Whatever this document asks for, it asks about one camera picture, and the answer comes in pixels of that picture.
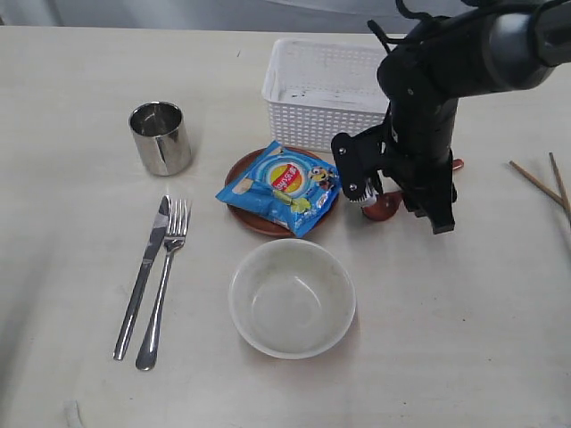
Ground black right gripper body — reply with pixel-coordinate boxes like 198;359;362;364
382;151;458;235

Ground brown wooden spoon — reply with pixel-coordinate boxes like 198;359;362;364
362;158;464;221

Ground wooden chopstick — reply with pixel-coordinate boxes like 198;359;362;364
509;160;569;210
549;152;571;223

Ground blue chips bag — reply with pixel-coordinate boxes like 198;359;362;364
215;140;343;238

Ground white plastic woven basket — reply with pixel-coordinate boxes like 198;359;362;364
261;38;388;152

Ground brown wooden plate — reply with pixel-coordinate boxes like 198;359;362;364
223;146;344;238

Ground speckled ceramic bowl with flowers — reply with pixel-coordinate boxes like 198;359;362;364
228;238;357;360

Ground silver metal fork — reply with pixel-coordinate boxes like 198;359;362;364
136;199;191;371

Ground stainless steel cup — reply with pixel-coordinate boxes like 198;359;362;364
128;101;192;177

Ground silver table knife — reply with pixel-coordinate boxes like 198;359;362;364
112;195;171;361

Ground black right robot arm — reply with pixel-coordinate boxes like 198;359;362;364
377;1;570;234

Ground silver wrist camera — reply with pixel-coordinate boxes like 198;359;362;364
331;123;393;207

